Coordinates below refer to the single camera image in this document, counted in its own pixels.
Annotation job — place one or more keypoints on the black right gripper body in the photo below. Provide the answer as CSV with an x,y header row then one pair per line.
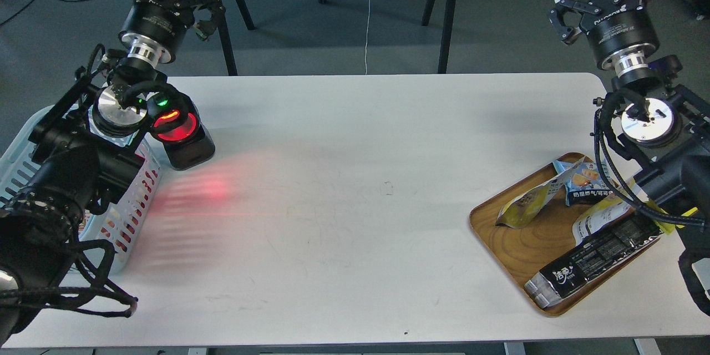
x,y
621,24

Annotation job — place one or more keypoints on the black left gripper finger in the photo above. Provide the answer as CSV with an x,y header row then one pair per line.
x,y
204,28

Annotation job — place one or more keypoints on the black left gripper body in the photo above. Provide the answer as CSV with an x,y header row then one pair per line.
x,y
159,20

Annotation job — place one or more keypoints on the yellow white snack pouch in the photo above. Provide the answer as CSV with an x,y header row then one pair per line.
x,y
520,211

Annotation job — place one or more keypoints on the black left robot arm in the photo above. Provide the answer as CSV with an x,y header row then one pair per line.
x,y
86,149

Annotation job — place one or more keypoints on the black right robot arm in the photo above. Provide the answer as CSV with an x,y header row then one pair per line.
x,y
648,119

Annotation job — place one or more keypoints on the blue snack packet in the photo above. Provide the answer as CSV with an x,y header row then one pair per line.
x,y
585,184

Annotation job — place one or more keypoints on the white yellow snack bag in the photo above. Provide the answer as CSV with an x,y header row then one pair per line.
x,y
598,216

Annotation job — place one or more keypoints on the light blue plastic basket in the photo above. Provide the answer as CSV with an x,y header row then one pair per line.
x,y
120,224

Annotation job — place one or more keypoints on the black long snack package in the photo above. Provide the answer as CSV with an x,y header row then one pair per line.
x,y
595,257

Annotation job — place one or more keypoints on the black barcode scanner red window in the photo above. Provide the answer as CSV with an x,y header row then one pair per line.
x,y
175,122

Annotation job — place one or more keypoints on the wooden tray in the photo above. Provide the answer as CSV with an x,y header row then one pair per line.
x,y
523,252

